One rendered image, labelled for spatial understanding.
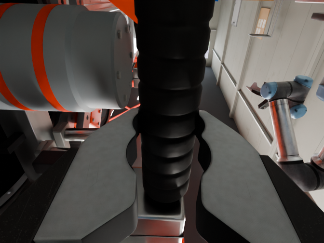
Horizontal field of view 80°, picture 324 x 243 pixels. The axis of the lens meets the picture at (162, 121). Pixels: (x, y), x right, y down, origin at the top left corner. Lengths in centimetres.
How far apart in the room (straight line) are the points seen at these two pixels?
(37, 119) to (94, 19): 20
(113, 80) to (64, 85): 5
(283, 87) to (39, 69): 93
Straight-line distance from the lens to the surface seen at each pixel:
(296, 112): 110
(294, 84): 106
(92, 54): 24
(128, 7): 79
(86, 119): 54
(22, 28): 27
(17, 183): 50
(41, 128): 39
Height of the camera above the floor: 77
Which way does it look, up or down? 33 degrees up
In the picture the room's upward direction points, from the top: 179 degrees counter-clockwise
